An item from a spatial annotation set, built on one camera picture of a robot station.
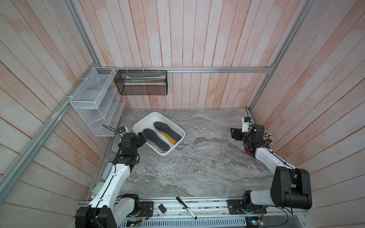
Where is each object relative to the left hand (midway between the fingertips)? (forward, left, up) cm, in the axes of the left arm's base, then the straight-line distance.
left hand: (135, 137), depth 84 cm
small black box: (-34, -17, -16) cm, 42 cm away
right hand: (+9, -64, -2) cm, 64 cm away
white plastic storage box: (+26, -12, -11) cm, 30 cm away
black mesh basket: (+45, +2, +8) cm, 46 cm away
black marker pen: (-34, -31, -14) cm, 48 cm away
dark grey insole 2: (+17, -14, -12) cm, 25 cm away
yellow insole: (+2, -10, -14) cm, 17 cm away
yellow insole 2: (+8, -19, -13) cm, 25 cm away
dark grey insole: (+8, -7, -12) cm, 16 cm away
